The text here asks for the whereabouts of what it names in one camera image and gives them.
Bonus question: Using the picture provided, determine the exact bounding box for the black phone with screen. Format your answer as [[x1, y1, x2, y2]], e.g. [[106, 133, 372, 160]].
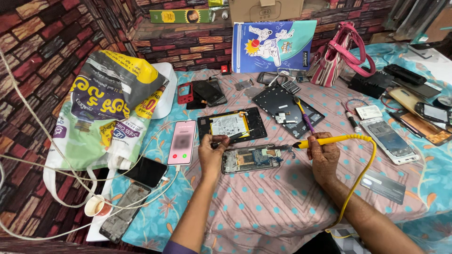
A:
[[414, 102, 451, 125]]

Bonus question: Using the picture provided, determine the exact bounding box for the black power supply box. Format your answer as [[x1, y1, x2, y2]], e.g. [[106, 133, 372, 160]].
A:
[[348, 67, 395, 99]]

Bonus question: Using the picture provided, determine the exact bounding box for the black phone housing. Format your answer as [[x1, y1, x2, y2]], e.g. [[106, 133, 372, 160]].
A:
[[383, 64, 427, 85]]

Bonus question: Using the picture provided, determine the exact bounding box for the person's right hand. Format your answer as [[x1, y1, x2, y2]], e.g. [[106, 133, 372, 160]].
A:
[[307, 132, 342, 186]]

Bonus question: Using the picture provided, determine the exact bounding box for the purple yellow toothbrush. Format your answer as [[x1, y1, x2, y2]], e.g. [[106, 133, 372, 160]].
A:
[[294, 95, 316, 134]]

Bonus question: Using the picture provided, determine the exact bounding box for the black handled screwdriver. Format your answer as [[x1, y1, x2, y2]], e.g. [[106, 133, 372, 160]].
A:
[[211, 129, 255, 149]]

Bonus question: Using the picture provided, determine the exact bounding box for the person's left hand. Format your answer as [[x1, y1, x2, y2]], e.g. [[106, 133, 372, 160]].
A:
[[198, 134, 231, 177]]

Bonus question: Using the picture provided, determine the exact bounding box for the paper cup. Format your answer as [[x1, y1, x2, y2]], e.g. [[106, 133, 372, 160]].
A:
[[84, 195, 112, 217]]

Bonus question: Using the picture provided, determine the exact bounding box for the blue white notebook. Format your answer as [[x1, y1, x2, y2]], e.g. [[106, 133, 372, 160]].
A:
[[231, 20, 318, 74]]

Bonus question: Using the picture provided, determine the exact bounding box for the white board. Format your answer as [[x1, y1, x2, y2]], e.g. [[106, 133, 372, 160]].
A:
[[86, 169, 119, 242]]

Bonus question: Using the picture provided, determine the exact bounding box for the heap of black phone screens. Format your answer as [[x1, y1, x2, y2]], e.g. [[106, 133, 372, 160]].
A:
[[186, 78, 228, 110]]

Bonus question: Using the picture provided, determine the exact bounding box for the gold phone back cover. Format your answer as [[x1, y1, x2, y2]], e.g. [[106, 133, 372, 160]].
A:
[[388, 87, 430, 118]]

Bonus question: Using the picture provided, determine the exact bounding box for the red phone frame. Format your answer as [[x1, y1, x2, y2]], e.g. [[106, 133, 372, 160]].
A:
[[177, 83, 194, 104]]

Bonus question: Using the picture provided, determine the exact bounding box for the opened black tablet with battery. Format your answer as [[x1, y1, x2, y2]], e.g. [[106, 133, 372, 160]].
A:
[[197, 107, 268, 144]]

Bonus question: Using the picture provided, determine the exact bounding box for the grey plastic card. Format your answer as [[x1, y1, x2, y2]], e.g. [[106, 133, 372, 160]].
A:
[[360, 170, 407, 205]]

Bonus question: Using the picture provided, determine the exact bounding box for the opened phone with circuit board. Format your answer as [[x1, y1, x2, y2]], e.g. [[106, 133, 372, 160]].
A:
[[221, 143, 296, 175]]

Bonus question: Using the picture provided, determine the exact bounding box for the pink smartphone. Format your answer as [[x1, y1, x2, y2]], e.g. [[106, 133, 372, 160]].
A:
[[167, 120, 197, 166]]

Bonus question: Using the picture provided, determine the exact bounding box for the grey phone frame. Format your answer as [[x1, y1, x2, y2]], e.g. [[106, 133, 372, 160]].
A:
[[99, 182, 152, 244]]

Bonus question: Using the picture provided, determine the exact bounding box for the opened white phone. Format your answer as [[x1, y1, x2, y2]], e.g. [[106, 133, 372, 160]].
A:
[[359, 117, 421, 166]]

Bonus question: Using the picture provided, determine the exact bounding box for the copper phone frame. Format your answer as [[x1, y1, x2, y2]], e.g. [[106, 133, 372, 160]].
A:
[[399, 112, 452, 147]]

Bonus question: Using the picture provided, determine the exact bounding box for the black smartphone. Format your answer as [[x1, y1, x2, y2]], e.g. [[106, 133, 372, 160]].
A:
[[117, 156, 168, 188]]

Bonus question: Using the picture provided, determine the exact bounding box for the printed plastic shopping bag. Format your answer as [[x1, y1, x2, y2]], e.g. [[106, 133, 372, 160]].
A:
[[43, 50, 169, 209]]

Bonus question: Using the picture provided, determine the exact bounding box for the small metal plate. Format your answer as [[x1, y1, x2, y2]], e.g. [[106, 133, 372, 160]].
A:
[[234, 79, 254, 92]]

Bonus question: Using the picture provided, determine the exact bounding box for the yellow soldering iron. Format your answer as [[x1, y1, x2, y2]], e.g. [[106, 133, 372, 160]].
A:
[[273, 134, 371, 150]]

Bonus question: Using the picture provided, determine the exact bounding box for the yellow soldering iron cable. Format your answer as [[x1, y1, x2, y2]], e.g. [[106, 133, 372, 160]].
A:
[[325, 135, 378, 239]]

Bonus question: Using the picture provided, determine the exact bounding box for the white black screwdriver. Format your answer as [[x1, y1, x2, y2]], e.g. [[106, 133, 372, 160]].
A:
[[344, 102, 362, 134]]

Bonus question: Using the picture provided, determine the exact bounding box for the green yellow carton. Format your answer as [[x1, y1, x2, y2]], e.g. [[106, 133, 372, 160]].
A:
[[149, 9, 215, 24]]

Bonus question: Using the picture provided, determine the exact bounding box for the white charging cable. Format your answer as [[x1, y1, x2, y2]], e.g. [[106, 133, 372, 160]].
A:
[[0, 120, 179, 182], [0, 49, 181, 209], [0, 165, 181, 242]]

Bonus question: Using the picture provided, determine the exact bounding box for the white phone battery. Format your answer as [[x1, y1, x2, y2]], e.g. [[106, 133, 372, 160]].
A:
[[355, 105, 383, 121]]

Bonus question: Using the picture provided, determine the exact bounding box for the small black phone battery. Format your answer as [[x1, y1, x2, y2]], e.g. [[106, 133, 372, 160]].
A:
[[281, 80, 302, 95]]

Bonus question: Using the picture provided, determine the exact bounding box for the pink striped handbag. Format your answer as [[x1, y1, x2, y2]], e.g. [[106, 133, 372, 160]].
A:
[[307, 22, 376, 88]]

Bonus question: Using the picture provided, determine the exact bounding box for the red wire loop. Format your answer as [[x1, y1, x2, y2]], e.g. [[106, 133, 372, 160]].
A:
[[345, 98, 370, 114]]

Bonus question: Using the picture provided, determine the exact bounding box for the patterned pink blue bedsheet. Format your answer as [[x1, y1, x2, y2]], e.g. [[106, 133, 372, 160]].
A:
[[108, 42, 452, 254]]

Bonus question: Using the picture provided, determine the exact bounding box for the black tape roll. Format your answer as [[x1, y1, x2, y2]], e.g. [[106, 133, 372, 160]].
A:
[[432, 95, 452, 111]]

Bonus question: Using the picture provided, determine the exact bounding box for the black tablet frame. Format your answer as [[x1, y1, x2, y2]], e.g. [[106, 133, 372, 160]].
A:
[[252, 85, 325, 139]]

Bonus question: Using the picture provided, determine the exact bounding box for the cardboard box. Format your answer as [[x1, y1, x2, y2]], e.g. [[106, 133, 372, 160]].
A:
[[228, 0, 304, 26]]

